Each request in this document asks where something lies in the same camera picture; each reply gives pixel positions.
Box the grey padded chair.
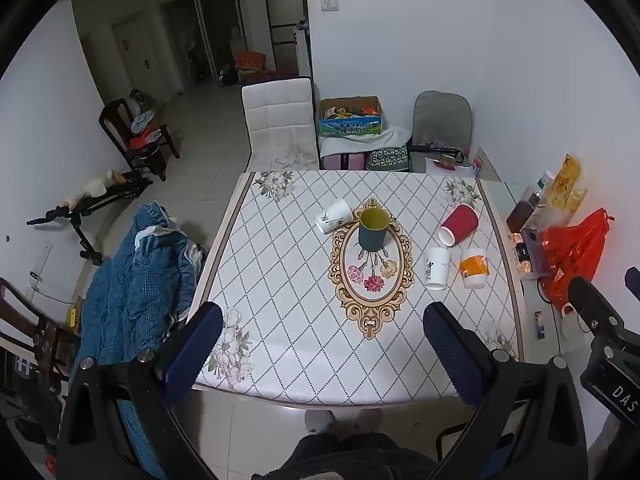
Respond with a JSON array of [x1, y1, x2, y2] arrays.
[[409, 91, 473, 173]]

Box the blue quilted jacket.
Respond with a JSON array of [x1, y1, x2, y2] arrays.
[[70, 201, 204, 480]]

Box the grey slipper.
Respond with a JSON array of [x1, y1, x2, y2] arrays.
[[352, 407, 383, 433], [304, 409, 335, 436]]

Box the pink storage stool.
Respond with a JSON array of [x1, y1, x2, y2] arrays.
[[320, 152, 368, 172]]

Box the black white patterned bag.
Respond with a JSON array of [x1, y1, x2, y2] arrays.
[[366, 145, 411, 172]]

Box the dining table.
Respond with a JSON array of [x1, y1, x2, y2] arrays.
[[191, 169, 527, 409]]

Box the purple box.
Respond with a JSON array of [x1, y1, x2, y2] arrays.
[[520, 227, 554, 279]]

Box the red plastic bag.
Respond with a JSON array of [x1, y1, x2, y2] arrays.
[[539, 208, 615, 312]]

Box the white floral diamond tablecloth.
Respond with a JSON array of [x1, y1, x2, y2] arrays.
[[194, 170, 521, 406]]

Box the dark wooden chair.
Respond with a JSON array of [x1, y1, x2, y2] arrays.
[[0, 277, 82, 378], [98, 98, 181, 182]]

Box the white cup black print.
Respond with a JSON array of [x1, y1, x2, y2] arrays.
[[424, 246, 451, 291]]

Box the yellow snack bag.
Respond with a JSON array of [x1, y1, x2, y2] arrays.
[[542, 153, 589, 227]]

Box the black folded umbrella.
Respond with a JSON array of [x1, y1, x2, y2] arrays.
[[407, 143, 464, 159]]

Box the dark glass jar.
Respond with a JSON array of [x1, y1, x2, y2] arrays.
[[506, 200, 539, 234]]

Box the white floral paper cup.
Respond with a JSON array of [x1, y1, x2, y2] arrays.
[[315, 198, 355, 235]]

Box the white side cabinet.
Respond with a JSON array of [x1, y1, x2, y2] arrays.
[[477, 179, 581, 361]]

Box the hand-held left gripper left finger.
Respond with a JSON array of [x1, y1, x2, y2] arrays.
[[59, 301, 224, 480]]

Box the white padded chair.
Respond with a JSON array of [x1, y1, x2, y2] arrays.
[[241, 76, 321, 172]]

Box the red paper cup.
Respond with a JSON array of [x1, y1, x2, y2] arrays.
[[438, 203, 480, 248]]

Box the clothes pile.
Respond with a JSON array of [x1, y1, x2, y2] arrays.
[[129, 109, 164, 150]]

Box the white door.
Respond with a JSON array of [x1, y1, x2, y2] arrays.
[[112, 14, 184, 107]]

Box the white towel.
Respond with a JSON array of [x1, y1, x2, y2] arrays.
[[320, 124, 414, 159]]

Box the person's legs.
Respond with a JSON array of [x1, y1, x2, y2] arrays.
[[264, 432, 442, 480]]

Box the orange and white cup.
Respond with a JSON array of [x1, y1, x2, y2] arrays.
[[459, 247, 491, 289]]

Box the open cardboard box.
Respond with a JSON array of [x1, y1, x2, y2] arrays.
[[318, 96, 385, 137]]

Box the dark green cup yellow inside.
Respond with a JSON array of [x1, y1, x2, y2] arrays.
[[358, 208, 392, 252]]

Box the black exercise machine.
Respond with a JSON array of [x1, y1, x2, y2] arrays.
[[26, 169, 154, 266]]

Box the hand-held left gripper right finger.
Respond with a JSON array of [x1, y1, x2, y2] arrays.
[[422, 301, 588, 480]]

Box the orange box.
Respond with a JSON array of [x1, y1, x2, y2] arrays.
[[235, 51, 266, 72]]

